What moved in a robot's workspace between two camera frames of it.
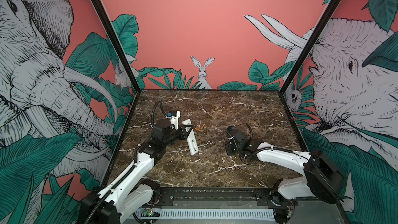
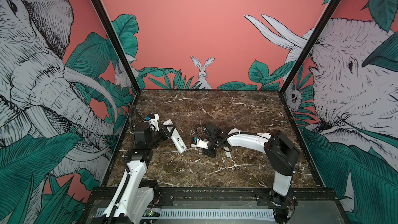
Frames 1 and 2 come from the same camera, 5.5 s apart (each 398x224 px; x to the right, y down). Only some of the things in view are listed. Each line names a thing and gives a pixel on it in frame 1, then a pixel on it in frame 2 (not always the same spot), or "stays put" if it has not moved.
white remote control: (192, 139) → (176, 137)
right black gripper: (228, 146) → (206, 152)
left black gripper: (182, 132) → (167, 132)
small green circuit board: (151, 212) stays put
